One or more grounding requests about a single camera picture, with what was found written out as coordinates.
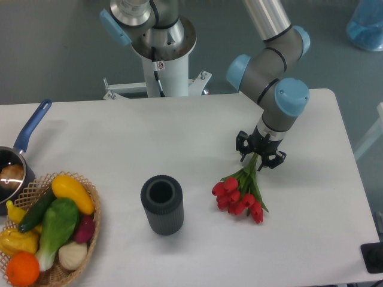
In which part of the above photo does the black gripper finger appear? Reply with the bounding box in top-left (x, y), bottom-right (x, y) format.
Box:
top-left (236, 130), bottom-right (253, 162)
top-left (257, 151), bottom-right (287, 172)

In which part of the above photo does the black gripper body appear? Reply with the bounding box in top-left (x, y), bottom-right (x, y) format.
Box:
top-left (247, 132), bottom-right (281, 157)

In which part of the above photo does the red tulip bouquet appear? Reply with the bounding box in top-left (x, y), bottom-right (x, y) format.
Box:
top-left (211, 154), bottom-right (268, 224)

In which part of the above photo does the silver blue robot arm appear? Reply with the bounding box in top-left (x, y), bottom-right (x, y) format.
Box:
top-left (99, 1), bottom-right (310, 169)

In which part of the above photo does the dark grey ribbed vase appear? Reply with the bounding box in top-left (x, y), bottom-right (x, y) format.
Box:
top-left (140, 175), bottom-right (184, 236)

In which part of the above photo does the black device at table edge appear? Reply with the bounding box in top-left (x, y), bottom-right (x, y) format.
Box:
top-left (360, 242), bottom-right (382, 274)

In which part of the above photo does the blue translucent plastic container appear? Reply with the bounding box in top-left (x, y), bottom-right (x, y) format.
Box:
top-left (346, 0), bottom-right (382, 51)

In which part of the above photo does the purple red radish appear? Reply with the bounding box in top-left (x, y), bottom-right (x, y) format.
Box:
top-left (74, 215), bottom-right (95, 243)

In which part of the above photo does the yellow squash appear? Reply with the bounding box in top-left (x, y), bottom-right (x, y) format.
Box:
top-left (51, 175), bottom-right (95, 215)

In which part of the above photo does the green bok choy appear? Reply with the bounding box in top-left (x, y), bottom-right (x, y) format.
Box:
top-left (35, 198), bottom-right (79, 272)

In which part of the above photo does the white garlic bulb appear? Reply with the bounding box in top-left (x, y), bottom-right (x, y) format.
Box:
top-left (58, 242), bottom-right (88, 270)

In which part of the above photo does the green cucumber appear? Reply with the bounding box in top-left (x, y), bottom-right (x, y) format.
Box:
top-left (18, 188), bottom-right (56, 233)

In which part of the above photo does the woven wicker basket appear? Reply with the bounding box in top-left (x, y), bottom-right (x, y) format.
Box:
top-left (14, 171), bottom-right (101, 286)

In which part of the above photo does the brown bread roll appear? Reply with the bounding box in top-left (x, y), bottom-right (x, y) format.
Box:
top-left (1, 164), bottom-right (24, 191)

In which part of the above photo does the yellow banana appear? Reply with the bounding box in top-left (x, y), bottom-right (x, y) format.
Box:
top-left (6, 200), bottom-right (27, 228)

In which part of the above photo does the yellow pumpkin gourd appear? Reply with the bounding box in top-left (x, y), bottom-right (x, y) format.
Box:
top-left (1, 228), bottom-right (39, 257)

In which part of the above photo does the orange fruit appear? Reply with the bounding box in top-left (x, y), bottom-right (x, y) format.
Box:
top-left (6, 252), bottom-right (40, 286)

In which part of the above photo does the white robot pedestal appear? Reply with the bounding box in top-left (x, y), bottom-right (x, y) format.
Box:
top-left (100, 10), bottom-right (212, 99)

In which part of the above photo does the white frame at right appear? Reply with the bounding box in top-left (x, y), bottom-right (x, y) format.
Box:
top-left (354, 102), bottom-right (382, 161)

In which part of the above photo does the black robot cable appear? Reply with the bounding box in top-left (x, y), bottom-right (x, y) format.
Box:
top-left (151, 46), bottom-right (166, 97)

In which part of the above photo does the blue handled saucepan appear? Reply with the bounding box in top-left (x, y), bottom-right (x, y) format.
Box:
top-left (1, 99), bottom-right (52, 216)

